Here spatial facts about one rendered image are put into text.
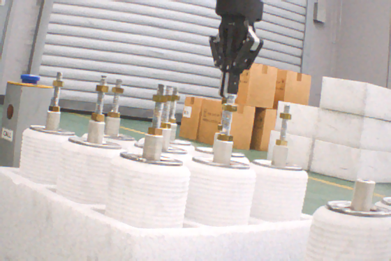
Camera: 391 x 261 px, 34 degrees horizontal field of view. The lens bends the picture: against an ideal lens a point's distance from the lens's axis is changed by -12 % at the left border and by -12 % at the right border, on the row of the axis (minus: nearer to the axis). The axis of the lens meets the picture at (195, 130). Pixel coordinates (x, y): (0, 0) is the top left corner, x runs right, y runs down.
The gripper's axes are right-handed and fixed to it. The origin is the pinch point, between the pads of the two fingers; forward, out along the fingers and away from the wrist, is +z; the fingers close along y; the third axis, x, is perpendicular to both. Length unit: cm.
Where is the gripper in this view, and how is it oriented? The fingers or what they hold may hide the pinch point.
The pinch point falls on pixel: (229, 85)
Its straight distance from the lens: 109.2
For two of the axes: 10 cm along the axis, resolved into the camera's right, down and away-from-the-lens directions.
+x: -8.7, -1.1, -4.9
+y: -4.7, -1.2, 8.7
